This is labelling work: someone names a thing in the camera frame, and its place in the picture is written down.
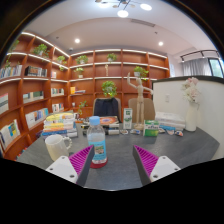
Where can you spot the dark office chair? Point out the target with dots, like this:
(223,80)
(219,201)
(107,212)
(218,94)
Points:
(106,107)

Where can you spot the stack of colourful books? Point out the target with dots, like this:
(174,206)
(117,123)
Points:
(60,126)

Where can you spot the grey window curtain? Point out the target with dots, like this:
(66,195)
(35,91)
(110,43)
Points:
(196,67)

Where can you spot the white ceramic vase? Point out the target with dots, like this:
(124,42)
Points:
(191,116)

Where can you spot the tall white green carton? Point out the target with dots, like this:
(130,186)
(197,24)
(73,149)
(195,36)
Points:
(128,118)

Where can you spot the white ceramic mug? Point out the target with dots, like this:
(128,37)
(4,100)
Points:
(55,146)

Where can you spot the white partition with dark top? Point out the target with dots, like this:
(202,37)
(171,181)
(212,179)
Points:
(210,110)

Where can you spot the branched ceiling lamp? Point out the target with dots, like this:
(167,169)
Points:
(122,7)

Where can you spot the clear blue-capped drink bottle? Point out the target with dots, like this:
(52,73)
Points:
(97,140)

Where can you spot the beige office chair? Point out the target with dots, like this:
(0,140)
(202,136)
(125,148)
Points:
(148,108)

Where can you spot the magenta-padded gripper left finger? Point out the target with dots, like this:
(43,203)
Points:
(61,166)

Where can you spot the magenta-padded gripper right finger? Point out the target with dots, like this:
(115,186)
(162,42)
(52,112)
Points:
(163,167)

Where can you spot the green and white box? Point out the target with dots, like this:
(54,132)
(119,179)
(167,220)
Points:
(151,128)

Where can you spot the wooden artist mannequin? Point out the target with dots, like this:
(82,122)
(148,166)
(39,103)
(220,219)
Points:
(140,96)

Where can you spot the book with colourful round print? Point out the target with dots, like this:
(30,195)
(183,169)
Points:
(109,120)

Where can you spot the orange wooden shelf unit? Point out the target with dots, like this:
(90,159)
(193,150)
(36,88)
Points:
(40,90)

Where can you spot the pale pink flower bouquet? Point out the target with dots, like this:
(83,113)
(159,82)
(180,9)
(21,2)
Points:
(191,90)

